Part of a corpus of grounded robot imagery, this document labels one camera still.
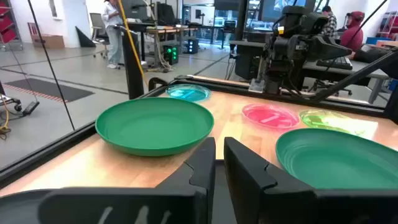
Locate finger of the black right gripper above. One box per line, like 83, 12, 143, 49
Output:
312, 34, 353, 62

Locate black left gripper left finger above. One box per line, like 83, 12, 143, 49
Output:
0, 136, 217, 224

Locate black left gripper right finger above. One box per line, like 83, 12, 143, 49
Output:
223, 136, 398, 224

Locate pink transparent plastic plate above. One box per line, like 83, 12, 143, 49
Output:
241, 103, 300, 130

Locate green plastic plate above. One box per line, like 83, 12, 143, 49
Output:
275, 128, 398, 190
95, 97, 215, 157

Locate blue transparent plastic plate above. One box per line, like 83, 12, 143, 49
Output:
165, 83, 212, 103

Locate black keyboard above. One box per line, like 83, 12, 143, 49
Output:
316, 55, 354, 71

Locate person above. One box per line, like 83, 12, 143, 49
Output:
320, 5, 338, 38
101, 0, 124, 70
340, 11, 366, 60

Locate grey desk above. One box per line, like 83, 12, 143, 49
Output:
303, 60, 391, 105

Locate black perforated computer case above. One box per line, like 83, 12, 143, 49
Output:
229, 40, 268, 82

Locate blue storage box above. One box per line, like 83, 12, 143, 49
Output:
366, 36, 394, 46

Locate lime transparent plastic plate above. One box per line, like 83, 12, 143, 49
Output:
298, 108, 371, 138

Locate black computer tower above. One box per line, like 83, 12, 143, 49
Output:
187, 38, 200, 54

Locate computer tower green lights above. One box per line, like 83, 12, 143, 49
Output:
163, 45, 180, 65

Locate wooden top desk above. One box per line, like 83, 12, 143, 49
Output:
124, 21, 200, 68

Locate black computer monitor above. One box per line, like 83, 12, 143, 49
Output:
119, 0, 149, 22
155, 2, 177, 26

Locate black floor mat striped edge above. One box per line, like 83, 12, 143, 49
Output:
2, 77, 96, 103

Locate black power adapter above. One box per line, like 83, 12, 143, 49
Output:
21, 101, 40, 117

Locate black wedge panel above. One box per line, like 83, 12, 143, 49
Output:
75, 26, 96, 48

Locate black cart caster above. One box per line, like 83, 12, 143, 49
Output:
0, 80, 22, 112

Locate grey office chair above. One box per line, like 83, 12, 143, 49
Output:
89, 12, 110, 59

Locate brown cardboard box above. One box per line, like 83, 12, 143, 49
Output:
30, 34, 65, 50

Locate shelf with red bins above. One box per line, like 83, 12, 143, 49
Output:
0, 0, 24, 52

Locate black slanted post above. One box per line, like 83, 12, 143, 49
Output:
119, 26, 146, 100

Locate black aluminium table frame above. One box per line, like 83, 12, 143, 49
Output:
0, 49, 398, 189

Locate thick yellow cable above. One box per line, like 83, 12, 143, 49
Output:
117, 0, 147, 86

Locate thin black hanging cable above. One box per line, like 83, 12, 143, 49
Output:
27, 0, 75, 131

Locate yellow floor cable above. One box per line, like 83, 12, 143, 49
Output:
0, 93, 12, 141

